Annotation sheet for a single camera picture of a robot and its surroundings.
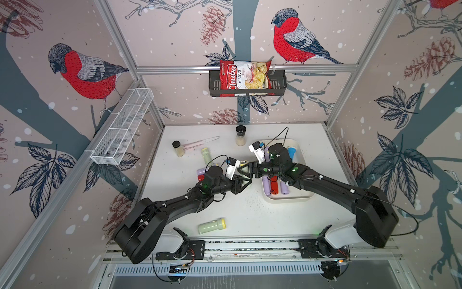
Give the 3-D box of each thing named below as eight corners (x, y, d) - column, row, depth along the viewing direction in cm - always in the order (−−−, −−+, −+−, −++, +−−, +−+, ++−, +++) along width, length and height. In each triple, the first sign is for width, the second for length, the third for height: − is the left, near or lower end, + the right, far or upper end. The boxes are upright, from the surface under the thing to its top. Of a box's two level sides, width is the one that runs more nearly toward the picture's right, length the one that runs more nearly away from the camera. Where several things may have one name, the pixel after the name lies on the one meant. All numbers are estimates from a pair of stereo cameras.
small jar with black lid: (175, 153, 109) (171, 143, 101) (181, 150, 111) (176, 139, 103) (180, 158, 107) (175, 147, 99) (185, 154, 108) (181, 143, 100)
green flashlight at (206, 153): (206, 165, 103) (205, 162, 100) (201, 151, 109) (200, 148, 106) (213, 163, 104) (212, 160, 101) (208, 149, 110) (207, 146, 107)
